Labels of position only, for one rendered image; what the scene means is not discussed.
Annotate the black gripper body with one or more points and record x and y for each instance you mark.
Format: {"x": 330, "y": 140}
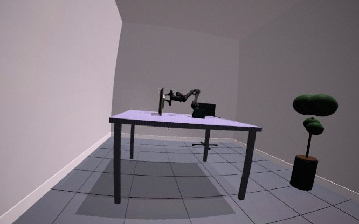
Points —
{"x": 172, "y": 97}

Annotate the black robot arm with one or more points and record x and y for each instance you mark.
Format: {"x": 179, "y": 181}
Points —
{"x": 183, "y": 98}

